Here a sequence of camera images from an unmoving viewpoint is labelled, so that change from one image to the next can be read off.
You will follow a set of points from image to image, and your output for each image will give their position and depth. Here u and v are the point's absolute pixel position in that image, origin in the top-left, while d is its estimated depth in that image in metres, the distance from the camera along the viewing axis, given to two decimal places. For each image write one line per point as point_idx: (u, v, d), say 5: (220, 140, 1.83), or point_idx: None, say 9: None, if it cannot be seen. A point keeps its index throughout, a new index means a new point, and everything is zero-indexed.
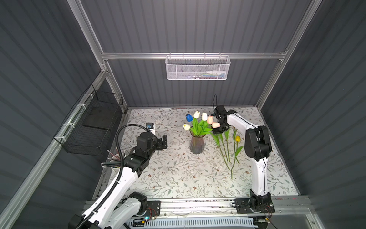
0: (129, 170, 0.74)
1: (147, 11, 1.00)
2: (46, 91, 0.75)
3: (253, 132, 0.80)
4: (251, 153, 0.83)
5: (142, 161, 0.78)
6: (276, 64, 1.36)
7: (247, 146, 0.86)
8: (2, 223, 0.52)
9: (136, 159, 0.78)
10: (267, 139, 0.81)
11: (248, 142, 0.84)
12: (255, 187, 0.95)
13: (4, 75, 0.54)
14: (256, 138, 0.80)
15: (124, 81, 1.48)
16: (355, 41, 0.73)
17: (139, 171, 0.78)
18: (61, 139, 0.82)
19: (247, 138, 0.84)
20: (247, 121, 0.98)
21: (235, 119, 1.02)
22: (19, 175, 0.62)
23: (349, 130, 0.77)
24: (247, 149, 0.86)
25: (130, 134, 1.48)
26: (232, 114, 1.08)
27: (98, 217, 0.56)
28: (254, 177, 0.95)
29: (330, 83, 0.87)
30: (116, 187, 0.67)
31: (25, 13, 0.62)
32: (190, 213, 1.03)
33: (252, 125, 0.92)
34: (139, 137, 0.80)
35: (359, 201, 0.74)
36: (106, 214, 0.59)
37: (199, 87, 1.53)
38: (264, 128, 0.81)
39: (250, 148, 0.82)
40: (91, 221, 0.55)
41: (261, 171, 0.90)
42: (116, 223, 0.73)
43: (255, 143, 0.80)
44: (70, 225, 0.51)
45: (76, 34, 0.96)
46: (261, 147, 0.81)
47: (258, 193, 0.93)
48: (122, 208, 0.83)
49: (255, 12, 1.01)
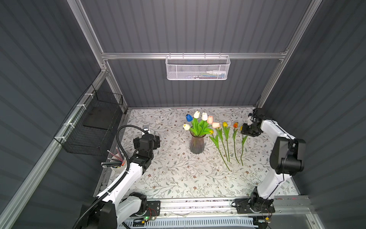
0: (136, 164, 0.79)
1: (148, 11, 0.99)
2: (46, 91, 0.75)
3: (284, 142, 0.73)
4: (275, 164, 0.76)
5: (146, 160, 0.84)
6: (276, 64, 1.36)
7: (273, 156, 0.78)
8: (3, 223, 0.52)
9: (139, 158, 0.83)
10: (300, 156, 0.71)
11: (274, 151, 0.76)
12: (261, 188, 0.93)
13: (5, 75, 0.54)
14: (286, 149, 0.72)
15: (124, 81, 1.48)
16: (354, 41, 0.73)
17: (143, 169, 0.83)
18: (61, 139, 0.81)
19: (275, 147, 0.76)
20: (284, 130, 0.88)
21: (269, 126, 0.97)
22: (20, 175, 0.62)
23: (349, 129, 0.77)
24: (273, 159, 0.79)
25: (130, 134, 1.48)
26: (268, 120, 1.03)
27: (112, 197, 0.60)
28: (264, 179, 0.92)
29: (330, 83, 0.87)
30: (125, 176, 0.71)
31: (25, 14, 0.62)
32: (190, 213, 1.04)
33: (287, 134, 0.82)
34: (142, 138, 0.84)
35: (360, 201, 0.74)
36: (118, 196, 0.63)
37: (199, 87, 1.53)
38: (301, 142, 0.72)
39: (276, 159, 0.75)
40: (105, 201, 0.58)
41: (275, 183, 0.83)
42: (121, 213, 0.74)
43: (283, 154, 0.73)
44: (84, 206, 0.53)
45: (76, 35, 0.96)
46: (290, 161, 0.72)
47: (262, 194, 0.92)
48: (125, 202, 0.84)
49: (255, 12, 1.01)
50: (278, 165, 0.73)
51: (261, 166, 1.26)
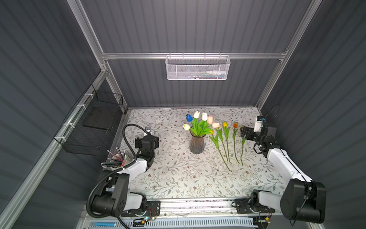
0: (142, 162, 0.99)
1: (148, 11, 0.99)
2: (47, 91, 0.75)
3: (300, 187, 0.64)
4: (288, 211, 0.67)
5: (149, 158, 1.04)
6: (276, 64, 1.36)
7: (285, 201, 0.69)
8: (3, 223, 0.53)
9: (143, 157, 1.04)
10: (320, 205, 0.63)
11: (288, 196, 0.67)
12: (262, 195, 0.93)
13: (5, 75, 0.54)
14: (302, 197, 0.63)
15: (124, 81, 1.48)
16: (355, 41, 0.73)
17: (147, 166, 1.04)
18: (61, 139, 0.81)
19: (289, 189, 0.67)
20: (295, 168, 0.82)
21: (279, 159, 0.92)
22: (20, 175, 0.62)
23: (349, 129, 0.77)
24: (285, 203, 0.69)
25: (130, 134, 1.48)
26: (277, 150, 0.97)
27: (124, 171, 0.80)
28: (270, 195, 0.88)
29: (330, 83, 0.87)
30: (134, 164, 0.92)
31: (25, 14, 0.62)
32: (190, 213, 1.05)
33: (301, 175, 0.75)
34: (144, 140, 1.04)
35: (359, 201, 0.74)
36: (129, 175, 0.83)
37: (199, 87, 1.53)
38: (320, 186, 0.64)
39: (289, 206, 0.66)
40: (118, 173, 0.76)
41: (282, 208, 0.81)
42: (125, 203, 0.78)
43: (300, 199, 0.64)
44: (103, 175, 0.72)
45: (76, 35, 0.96)
46: (307, 211, 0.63)
47: (261, 202, 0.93)
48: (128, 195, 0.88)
49: (255, 13, 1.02)
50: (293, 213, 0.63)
51: (261, 166, 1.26)
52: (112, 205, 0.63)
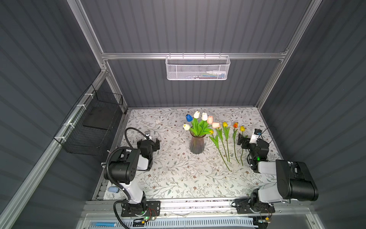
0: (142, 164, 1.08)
1: (148, 10, 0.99)
2: (47, 91, 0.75)
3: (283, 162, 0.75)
4: (284, 188, 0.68)
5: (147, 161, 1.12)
6: (276, 65, 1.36)
7: (279, 182, 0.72)
8: (3, 223, 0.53)
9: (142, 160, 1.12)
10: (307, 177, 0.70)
11: (280, 174, 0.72)
12: (262, 192, 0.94)
13: (5, 75, 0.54)
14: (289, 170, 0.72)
15: (124, 81, 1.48)
16: (354, 41, 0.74)
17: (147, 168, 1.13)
18: (61, 139, 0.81)
19: (277, 171, 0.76)
20: None
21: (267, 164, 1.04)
22: (19, 175, 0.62)
23: (350, 129, 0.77)
24: (280, 186, 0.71)
25: (130, 135, 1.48)
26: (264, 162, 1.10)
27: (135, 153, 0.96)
28: (268, 189, 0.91)
29: (330, 83, 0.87)
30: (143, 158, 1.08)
31: (26, 14, 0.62)
32: (190, 213, 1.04)
33: None
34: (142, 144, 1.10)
35: (360, 201, 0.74)
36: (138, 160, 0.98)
37: (198, 87, 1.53)
38: (301, 165, 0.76)
39: (283, 182, 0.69)
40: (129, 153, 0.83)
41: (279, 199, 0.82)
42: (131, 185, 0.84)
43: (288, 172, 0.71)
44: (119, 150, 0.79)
45: (76, 35, 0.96)
46: (300, 182, 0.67)
47: (261, 200, 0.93)
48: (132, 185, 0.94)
49: (255, 12, 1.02)
50: (288, 184, 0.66)
51: None
52: (125, 171, 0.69)
